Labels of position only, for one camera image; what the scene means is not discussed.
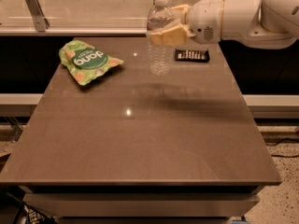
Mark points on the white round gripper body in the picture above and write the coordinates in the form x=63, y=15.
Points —
x=204, y=20

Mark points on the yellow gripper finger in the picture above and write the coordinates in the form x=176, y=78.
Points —
x=180, y=12
x=169, y=36

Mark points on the clear plastic water bottle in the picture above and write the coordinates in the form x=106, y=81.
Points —
x=160, y=56

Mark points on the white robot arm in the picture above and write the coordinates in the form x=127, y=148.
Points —
x=260, y=24

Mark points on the green rice chip bag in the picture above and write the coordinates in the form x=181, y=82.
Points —
x=85, y=62

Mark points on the dark snack bar wrapper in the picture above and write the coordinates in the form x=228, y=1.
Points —
x=191, y=55

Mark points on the glass railing panel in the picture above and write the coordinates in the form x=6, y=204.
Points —
x=82, y=13

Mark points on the left metal railing bracket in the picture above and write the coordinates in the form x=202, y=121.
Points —
x=40, y=21

